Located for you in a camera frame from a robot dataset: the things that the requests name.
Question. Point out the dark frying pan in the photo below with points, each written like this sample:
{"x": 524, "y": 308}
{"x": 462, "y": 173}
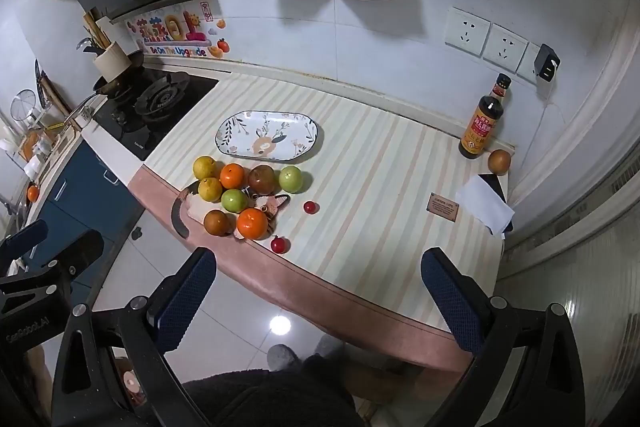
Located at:
{"x": 107, "y": 86}

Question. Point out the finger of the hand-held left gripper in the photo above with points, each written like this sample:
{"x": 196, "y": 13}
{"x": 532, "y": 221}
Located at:
{"x": 75, "y": 249}
{"x": 24, "y": 234}

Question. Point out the black plug charger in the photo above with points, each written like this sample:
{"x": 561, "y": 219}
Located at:
{"x": 546, "y": 63}

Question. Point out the grey slipper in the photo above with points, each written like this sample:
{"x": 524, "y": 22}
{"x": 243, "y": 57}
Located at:
{"x": 330, "y": 347}
{"x": 283, "y": 357}

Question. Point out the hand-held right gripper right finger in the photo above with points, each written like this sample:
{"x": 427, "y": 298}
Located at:
{"x": 450, "y": 302}

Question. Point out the green guava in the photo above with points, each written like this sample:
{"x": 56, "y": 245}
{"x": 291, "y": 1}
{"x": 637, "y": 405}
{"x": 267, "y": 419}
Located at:
{"x": 291, "y": 179}
{"x": 233, "y": 200}

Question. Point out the dark soy sauce bottle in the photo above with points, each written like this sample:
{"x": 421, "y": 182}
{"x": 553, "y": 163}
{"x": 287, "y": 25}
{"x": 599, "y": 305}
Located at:
{"x": 482, "y": 122}

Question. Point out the red cherry tomato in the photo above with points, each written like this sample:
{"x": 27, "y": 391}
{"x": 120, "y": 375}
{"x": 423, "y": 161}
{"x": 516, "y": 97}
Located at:
{"x": 278, "y": 244}
{"x": 310, "y": 207}

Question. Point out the yellow citrus fruit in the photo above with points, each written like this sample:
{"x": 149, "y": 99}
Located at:
{"x": 204, "y": 167}
{"x": 210, "y": 190}

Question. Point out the orange-brown round fruit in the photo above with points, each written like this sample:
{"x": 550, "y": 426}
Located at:
{"x": 218, "y": 222}

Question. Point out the cat-shaped mat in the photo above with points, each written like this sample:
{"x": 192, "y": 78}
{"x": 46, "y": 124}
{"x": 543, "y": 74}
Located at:
{"x": 192, "y": 209}

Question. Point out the brown rectangular label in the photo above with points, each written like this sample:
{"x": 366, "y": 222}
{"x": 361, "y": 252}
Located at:
{"x": 442, "y": 206}

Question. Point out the orange tangerine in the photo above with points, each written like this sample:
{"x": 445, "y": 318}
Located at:
{"x": 232, "y": 175}
{"x": 252, "y": 223}

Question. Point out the dark brown round fruit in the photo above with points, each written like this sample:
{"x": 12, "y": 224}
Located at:
{"x": 262, "y": 180}

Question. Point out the colourful wall sticker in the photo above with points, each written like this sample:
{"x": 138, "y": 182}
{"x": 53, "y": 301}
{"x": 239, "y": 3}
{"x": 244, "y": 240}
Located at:
{"x": 175, "y": 32}

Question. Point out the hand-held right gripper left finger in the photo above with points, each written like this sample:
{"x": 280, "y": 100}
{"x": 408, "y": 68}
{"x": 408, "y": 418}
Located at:
{"x": 186, "y": 302}

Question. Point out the black gas stove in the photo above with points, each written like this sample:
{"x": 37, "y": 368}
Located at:
{"x": 160, "y": 107}

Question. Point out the white paper packet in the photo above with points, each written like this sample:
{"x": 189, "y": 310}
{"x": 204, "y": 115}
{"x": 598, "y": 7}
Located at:
{"x": 482, "y": 204}

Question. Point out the wooden kitchen utensils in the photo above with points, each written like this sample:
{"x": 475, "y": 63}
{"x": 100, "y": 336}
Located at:
{"x": 97, "y": 32}

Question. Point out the floral oval ceramic plate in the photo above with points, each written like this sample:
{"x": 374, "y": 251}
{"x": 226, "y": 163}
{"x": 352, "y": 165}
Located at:
{"x": 270, "y": 134}

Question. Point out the beige utensil holder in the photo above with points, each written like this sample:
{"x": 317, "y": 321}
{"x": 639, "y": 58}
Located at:
{"x": 112, "y": 61}

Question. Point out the person's dark fleece clothing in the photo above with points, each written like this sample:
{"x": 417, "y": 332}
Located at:
{"x": 270, "y": 399}

